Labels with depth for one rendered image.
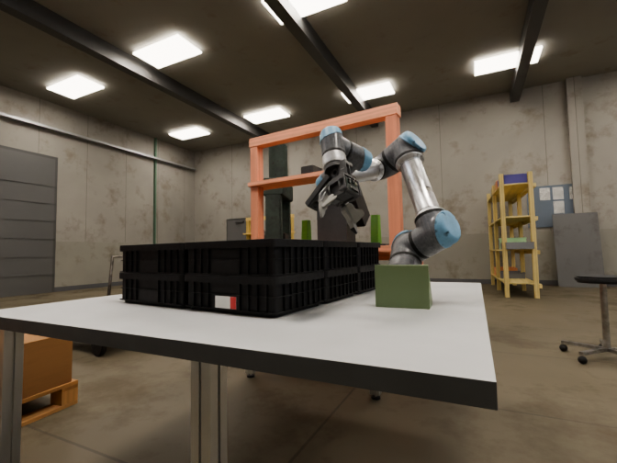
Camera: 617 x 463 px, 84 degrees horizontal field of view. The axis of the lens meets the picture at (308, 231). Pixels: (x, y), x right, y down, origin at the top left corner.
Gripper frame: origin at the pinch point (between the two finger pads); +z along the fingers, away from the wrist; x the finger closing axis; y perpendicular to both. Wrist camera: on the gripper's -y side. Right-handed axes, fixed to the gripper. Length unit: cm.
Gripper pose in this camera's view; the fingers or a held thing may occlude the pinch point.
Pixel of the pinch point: (338, 228)
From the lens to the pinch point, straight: 96.7
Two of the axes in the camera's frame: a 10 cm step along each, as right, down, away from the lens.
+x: 7.1, 2.9, 6.4
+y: 7.0, -4.0, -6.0
